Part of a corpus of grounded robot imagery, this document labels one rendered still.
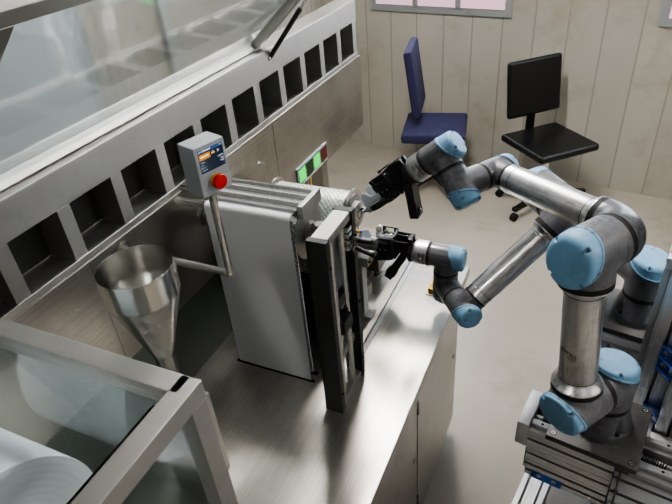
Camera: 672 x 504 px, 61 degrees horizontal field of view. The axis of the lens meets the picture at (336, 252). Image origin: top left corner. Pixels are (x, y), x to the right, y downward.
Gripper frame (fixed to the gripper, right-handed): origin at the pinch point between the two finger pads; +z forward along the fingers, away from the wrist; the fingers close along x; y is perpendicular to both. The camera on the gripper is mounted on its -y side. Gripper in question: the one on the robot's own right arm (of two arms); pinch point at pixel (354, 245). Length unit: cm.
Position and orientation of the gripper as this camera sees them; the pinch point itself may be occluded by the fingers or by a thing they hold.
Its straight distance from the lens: 183.0
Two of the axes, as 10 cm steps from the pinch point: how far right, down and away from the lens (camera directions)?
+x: -4.0, 5.4, -7.4
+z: -9.1, -1.7, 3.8
